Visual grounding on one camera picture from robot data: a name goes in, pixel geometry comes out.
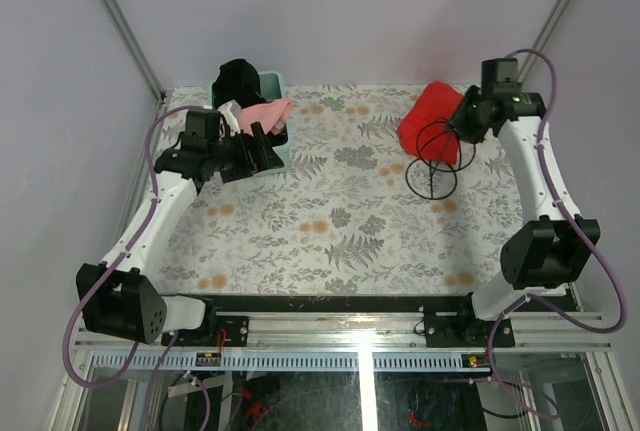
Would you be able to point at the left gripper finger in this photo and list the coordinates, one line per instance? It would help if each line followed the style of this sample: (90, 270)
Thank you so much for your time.
(259, 140)
(265, 158)

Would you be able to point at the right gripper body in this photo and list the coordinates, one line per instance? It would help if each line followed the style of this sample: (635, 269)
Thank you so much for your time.
(466, 121)

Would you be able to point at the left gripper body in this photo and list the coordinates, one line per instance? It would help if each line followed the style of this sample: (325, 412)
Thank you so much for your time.
(238, 160)

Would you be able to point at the pink baseball cap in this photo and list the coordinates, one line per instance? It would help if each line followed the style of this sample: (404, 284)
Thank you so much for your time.
(272, 116)

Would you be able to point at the black wire hat stand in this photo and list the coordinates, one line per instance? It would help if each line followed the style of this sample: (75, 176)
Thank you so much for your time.
(437, 170)

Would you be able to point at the red cloth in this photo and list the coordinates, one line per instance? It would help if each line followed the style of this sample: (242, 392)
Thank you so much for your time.
(437, 100)

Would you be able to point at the teal plastic bin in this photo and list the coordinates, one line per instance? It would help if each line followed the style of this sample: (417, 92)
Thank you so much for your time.
(272, 88)

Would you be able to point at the black cap gold logo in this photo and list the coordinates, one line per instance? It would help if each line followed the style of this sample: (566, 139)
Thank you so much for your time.
(237, 81)

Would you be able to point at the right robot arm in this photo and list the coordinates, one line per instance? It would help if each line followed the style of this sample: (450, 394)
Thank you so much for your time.
(554, 244)

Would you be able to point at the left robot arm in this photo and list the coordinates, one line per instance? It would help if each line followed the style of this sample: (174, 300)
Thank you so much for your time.
(116, 297)

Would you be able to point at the floral table mat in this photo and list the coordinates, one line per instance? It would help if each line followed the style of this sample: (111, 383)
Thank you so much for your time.
(354, 214)

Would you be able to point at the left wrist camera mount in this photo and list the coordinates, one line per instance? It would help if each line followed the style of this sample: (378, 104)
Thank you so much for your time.
(229, 112)

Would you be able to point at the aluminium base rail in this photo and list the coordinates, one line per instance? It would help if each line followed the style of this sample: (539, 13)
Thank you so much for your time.
(528, 331)

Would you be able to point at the left corner aluminium post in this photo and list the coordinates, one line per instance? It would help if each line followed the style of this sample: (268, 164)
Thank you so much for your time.
(132, 46)

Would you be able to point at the corner aluminium post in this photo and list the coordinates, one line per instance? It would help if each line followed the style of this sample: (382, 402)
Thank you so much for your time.
(132, 46)
(560, 6)

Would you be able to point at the right corner aluminium post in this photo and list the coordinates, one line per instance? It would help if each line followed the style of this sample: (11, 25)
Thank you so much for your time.
(560, 6)

